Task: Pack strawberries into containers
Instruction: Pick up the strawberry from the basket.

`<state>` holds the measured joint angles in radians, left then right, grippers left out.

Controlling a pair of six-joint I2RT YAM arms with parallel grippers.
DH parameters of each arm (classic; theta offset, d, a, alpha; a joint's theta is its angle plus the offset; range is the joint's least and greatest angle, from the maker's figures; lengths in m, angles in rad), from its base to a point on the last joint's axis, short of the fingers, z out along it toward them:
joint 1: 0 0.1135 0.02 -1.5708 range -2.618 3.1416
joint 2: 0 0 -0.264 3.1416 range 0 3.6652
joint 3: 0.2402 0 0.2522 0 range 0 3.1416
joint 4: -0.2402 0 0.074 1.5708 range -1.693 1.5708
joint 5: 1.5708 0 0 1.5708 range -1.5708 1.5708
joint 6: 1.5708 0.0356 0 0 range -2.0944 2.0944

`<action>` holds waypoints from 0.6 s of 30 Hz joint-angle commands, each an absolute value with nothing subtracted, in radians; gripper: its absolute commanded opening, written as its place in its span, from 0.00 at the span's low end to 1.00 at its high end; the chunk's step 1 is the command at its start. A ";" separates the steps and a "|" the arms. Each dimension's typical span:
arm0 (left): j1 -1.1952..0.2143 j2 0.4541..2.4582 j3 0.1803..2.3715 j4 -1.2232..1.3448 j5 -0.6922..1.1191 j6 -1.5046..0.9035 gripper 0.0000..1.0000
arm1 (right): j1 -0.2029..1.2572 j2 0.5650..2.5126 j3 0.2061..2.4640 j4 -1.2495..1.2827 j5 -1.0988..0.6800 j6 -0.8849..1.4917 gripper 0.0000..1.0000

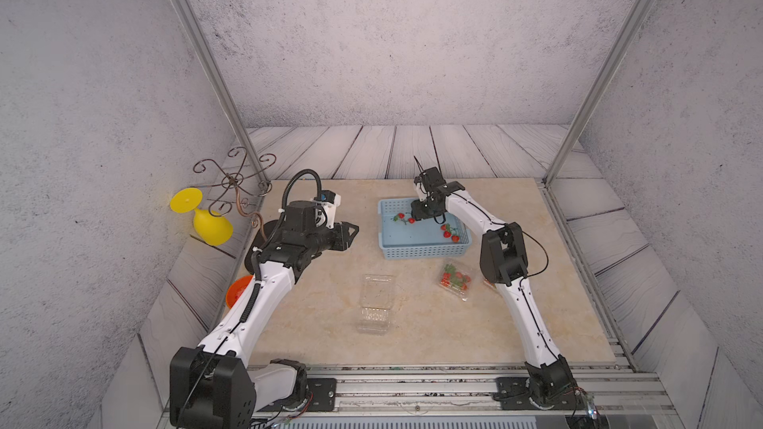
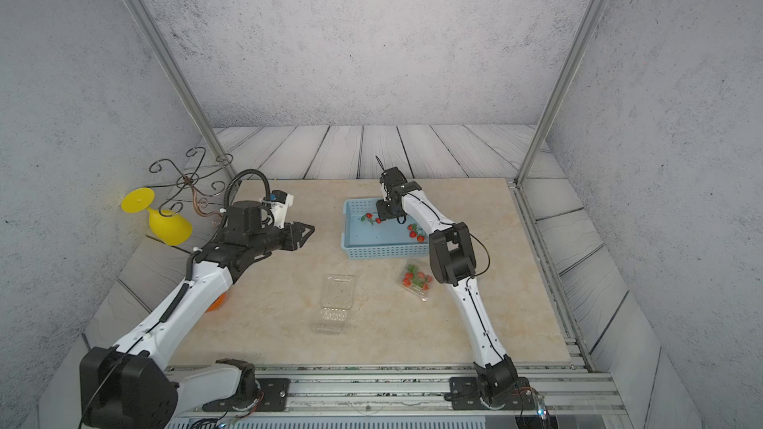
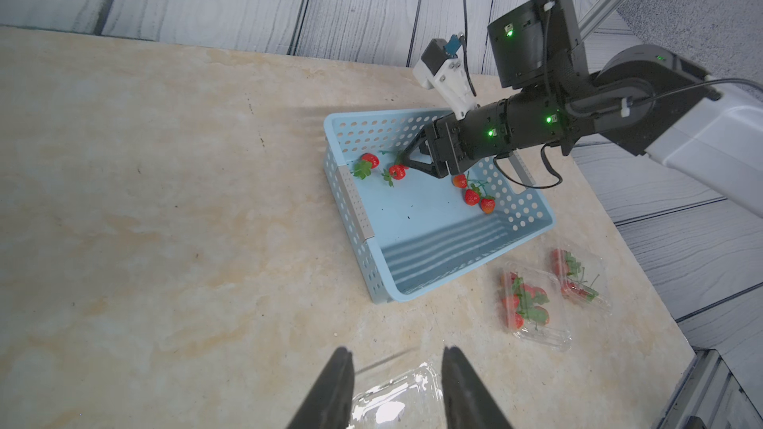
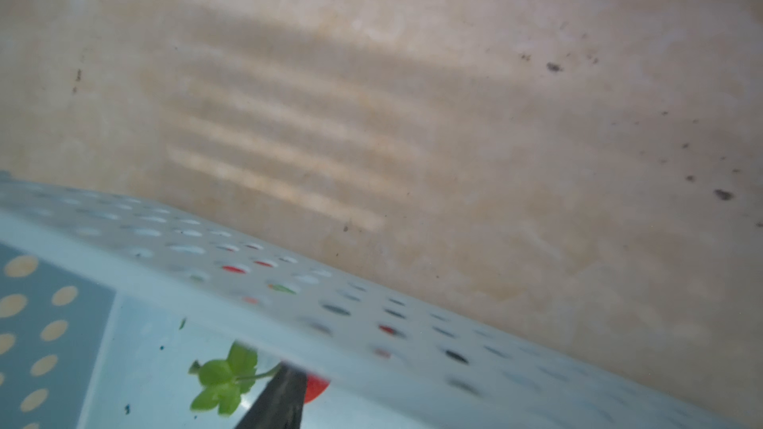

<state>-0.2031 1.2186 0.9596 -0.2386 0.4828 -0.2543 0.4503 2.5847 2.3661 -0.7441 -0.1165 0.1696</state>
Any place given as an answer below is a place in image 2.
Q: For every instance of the strawberries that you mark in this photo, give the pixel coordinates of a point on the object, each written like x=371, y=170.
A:
x=415, y=279

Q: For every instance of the clear clamshell container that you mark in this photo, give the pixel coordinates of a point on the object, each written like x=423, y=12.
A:
x=335, y=304
x=422, y=266

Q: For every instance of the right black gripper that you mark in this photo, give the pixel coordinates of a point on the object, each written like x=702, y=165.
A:
x=381, y=211

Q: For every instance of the orange plastic bowl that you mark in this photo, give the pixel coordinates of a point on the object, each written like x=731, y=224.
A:
x=217, y=303

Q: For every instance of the strawberry cluster in basket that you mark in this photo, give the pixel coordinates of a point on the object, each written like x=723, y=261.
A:
x=416, y=233
x=371, y=218

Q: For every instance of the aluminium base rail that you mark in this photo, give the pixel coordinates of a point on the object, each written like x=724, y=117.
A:
x=412, y=396

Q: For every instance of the yellow plastic goblet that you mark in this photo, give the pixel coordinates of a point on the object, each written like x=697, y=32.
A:
x=171, y=229

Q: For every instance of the strawberry cluster left in basket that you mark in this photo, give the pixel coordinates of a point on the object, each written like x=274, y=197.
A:
x=371, y=218

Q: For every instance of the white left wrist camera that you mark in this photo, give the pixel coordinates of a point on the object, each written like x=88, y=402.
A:
x=279, y=203

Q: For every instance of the aluminium frame post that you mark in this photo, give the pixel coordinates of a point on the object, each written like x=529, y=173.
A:
x=151, y=32
x=583, y=35

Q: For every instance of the strawberry cluster right in basket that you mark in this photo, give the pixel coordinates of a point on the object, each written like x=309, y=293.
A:
x=416, y=233

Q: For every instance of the dark wire jewellery stand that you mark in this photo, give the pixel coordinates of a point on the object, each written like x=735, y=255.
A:
x=197, y=185

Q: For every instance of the aluminium frame post left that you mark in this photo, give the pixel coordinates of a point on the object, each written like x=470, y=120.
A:
x=151, y=32

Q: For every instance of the aluminium frame post right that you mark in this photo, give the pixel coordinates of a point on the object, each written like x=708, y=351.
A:
x=583, y=35

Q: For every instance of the light blue perforated basket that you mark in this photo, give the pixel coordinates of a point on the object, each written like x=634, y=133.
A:
x=390, y=239

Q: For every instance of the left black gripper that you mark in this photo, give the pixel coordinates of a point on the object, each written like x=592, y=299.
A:
x=293, y=237

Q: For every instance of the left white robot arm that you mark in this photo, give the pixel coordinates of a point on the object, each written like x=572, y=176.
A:
x=126, y=385

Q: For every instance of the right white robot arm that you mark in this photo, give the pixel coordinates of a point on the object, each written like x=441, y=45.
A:
x=453, y=264

